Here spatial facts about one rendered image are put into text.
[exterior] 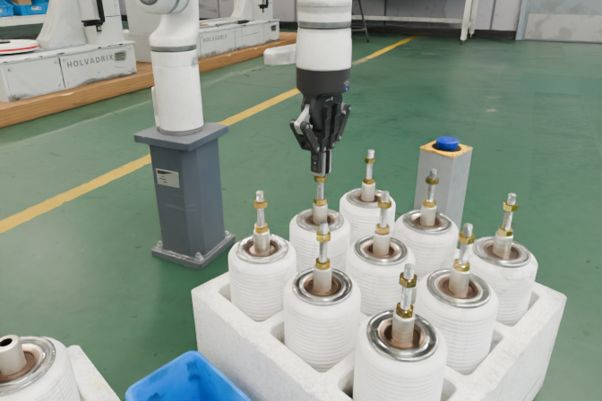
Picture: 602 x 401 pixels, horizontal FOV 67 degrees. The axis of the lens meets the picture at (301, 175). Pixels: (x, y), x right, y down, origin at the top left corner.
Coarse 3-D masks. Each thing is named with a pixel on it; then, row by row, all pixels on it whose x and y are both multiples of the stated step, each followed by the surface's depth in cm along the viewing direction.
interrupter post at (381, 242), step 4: (376, 232) 63; (376, 236) 63; (380, 236) 62; (384, 236) 62; (388, 236) 62; (376, 240) 63; (380, 240) 62; (384, 240) 62; (388, 240) 63; (376, 244) 63; (380, 244) 63; (384, 244) 63; (388, 244) 63; (376, 248) 63; (380, 248) 63; (384, 248) 63; (388, 248) 63; (376, 252) 64; (380, 252) 63; (384, 252) 63
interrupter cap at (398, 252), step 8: (360, 240) 66; (368, 240) 66; (392, 240) 66; (360, 248) 64; (368, 248) 65; (392, 248) 65; (400, 248) 64; (360, 256) 62; (368, 256) 62; (376, 256) 63; (384, 256) 63; (392, 256) 63; (400, 256) 63; (376, 264) 61; (384, 264) 61; (392, 264) 61
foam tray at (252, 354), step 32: (224, 288) 69; (416, 288) 68; (544, 288) 68; (224, 320) 62; (544, 320) 62; (224, 352) 65; (256, 352) 58; (288, 352) 56; (352, 352) 56; (512, 352) 56; (544, 352) 66; (256, 384) 60; (288, 384) 54; (320, 384) 52; (352, 384) 55; (448, 384) 53; (480, 384) 52; (512, 384) 58
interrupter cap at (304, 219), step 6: (306, 210) 75; (312, 210) 75; (330, 210) 75; (300, 216) 73; (306, 216) 73; (312, 216) 74; (330, 216) 73; (336, 216) 73; (342, 216) 73; (300, 222) 71; (306, 222) 71; (312, 222) 72; (330, 222) 72; (336, 222) 71; (342, 222) 71; (306, 228) 69; (312, 228) 69; (318, 228) 70; (330, 228) 69; (336, 228) 70
